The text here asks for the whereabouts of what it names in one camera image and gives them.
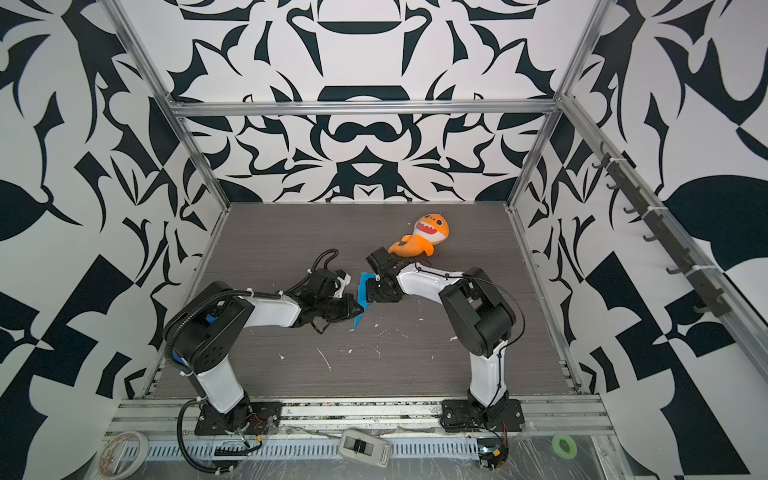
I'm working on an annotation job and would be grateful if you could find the green tape roll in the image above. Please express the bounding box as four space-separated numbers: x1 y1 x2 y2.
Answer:
551 433 578 460

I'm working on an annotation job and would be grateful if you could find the small black electronics board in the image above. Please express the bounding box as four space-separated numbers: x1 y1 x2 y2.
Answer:
477 438 509 470

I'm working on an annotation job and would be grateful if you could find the white slotted cable duct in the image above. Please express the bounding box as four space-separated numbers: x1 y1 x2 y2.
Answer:
128 436 481 462

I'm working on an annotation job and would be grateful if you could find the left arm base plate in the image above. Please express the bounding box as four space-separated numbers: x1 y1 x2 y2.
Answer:
194 400 284 436

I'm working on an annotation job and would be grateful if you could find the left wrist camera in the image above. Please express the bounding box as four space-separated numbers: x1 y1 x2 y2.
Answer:
333 270 351 298

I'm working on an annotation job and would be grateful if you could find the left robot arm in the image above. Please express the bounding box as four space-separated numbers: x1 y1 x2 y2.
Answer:
163 248 364 415

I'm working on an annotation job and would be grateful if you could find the grey switch box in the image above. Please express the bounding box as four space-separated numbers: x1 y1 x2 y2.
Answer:
339 429 392 468

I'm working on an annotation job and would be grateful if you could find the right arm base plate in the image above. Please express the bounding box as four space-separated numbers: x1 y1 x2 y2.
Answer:
439 397 526 433

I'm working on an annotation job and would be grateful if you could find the blue square paper sheet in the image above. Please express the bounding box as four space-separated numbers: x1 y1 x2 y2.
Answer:
353 273 376 329

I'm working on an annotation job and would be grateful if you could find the black corrugated cable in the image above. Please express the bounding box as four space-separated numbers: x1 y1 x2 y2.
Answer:
176 398 264 475

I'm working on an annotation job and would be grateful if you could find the orange shark plush toy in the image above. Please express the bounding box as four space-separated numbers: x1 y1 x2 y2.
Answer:
388 214 450 258

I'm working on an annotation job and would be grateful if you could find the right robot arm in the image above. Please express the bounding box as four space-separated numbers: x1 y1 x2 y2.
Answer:
366 248 517 422

